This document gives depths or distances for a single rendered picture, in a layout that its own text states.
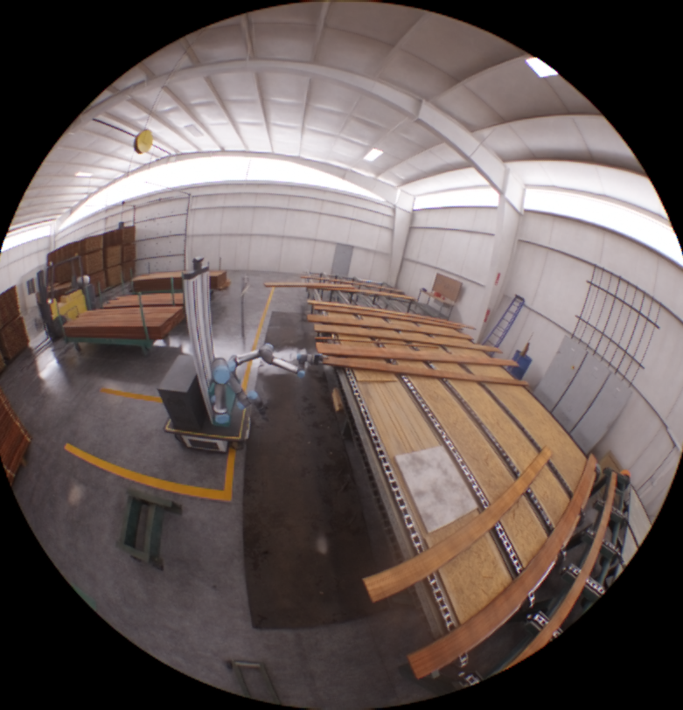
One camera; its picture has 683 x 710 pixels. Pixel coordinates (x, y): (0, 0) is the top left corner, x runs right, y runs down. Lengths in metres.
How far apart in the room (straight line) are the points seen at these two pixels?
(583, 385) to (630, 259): 3.59
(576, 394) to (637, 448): 2.57
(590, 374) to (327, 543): 6.01
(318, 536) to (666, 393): 7.32
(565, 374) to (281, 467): 6.24
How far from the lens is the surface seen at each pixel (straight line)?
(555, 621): 2.15
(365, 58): 6.22
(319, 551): 2.04
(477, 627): 1.58
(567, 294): 7.11
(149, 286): 7.87
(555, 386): 6.33
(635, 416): 6.89
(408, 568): 1.28
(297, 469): 2.27
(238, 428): 2.21
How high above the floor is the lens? 2.03
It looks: 30 degrees down
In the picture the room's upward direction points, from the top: 12 degrees clockwise
